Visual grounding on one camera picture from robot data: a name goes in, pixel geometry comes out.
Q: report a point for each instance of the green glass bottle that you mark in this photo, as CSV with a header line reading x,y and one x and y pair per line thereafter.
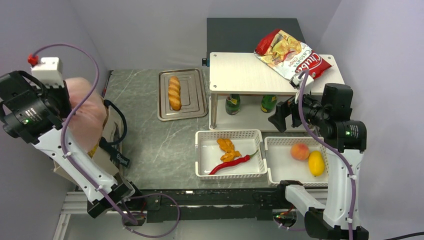
x,y
268,102
232,104

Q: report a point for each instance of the left white plastic basket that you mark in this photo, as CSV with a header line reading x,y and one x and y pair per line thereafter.
x,y
246,141

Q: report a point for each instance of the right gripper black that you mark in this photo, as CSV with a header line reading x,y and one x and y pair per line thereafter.
x,y
284,109

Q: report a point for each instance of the metal baking tray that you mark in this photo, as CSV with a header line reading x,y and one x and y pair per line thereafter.
x,y
192,94

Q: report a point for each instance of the yellow mango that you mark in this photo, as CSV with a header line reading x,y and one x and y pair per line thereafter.
x,y
316,163

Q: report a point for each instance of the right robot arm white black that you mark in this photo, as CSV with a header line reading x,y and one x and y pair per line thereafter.
x,y
345,141

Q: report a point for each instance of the white two-tier shelf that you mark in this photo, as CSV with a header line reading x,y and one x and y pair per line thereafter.
x,y
243,74

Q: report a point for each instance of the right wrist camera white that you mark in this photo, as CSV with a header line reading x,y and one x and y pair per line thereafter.
x,y
303,82

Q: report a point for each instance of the beige canvas tote bag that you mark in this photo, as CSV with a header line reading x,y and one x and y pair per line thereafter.
x,y
108,152

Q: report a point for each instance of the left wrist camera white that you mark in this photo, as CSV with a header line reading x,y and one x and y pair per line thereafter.
x,y
49,72

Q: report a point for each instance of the orange habanero pepper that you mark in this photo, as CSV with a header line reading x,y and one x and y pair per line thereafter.
x,y
228,147

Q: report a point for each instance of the peach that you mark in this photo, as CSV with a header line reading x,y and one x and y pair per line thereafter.
x,y
300,151

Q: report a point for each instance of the dark grey back panel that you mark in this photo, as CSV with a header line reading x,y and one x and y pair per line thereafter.
x,y
241,35

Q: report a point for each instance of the red cassava chips bag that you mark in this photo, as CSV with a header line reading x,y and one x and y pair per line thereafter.
x,y
288,56

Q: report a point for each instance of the pink plastic grocery bag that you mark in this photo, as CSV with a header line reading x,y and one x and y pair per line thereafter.
x,y
88,122

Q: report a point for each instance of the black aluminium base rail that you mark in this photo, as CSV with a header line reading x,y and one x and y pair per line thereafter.
x,y
210,204

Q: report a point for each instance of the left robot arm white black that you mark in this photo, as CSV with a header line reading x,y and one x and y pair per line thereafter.
x,y
34,111

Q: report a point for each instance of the bread loaf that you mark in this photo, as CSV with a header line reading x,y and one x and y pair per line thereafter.
x,y
174,93

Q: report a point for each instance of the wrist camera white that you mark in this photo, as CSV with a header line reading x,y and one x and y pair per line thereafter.
x,y
49,72
303,82

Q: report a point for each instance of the red chili pepper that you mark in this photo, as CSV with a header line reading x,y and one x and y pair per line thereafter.
x,y
233,163

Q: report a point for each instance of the white plastic basket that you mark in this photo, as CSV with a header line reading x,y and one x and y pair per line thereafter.
x,y
282,166
246,141

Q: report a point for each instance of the left green glass bottle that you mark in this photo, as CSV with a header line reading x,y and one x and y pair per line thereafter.
x,y
232,104

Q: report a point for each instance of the right white plastic basket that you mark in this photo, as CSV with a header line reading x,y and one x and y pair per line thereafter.
x,y
282,166

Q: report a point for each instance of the right green glass bottle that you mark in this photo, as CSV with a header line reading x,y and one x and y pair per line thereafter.
x,y
268,102

